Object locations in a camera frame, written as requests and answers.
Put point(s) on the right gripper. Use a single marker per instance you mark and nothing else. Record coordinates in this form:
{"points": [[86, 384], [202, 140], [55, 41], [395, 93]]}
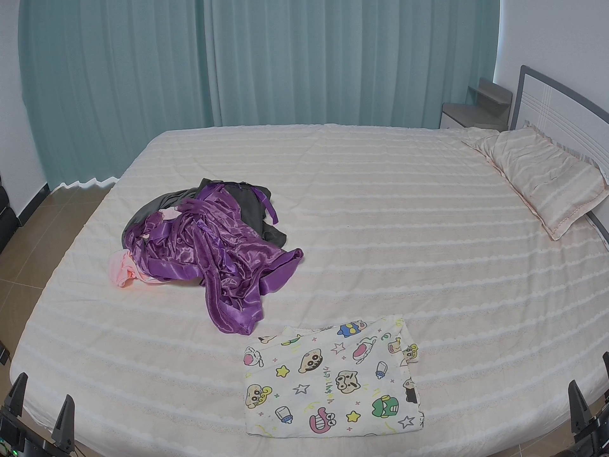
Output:
{"points": [[594, 443]]}

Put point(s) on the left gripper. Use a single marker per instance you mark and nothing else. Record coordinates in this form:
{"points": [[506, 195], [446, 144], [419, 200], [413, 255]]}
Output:
{"points": [[33, 438]]}

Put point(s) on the white printed pyjama top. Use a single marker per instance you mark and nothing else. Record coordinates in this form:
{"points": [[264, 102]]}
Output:
{"points": [[328, 383]]}

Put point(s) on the pile of clothes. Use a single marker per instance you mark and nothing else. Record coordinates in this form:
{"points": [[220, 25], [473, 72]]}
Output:
{"points": [[214, 245]]}

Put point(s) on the bed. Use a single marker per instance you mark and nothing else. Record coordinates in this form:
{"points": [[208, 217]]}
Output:
{"points": [[380, 231]]}

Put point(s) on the pink striped pillow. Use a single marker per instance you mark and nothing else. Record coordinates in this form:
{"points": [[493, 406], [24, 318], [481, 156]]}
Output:
{"points": [[547, 179]]}

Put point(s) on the grey bedside table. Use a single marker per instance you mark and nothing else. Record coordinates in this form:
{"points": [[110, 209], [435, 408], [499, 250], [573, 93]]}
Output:
{"points": [[471, 110]]}

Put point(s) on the blue-green curtain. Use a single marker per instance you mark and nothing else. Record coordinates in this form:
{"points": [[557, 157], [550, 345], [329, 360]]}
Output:
{"points": [[285, 41]]}

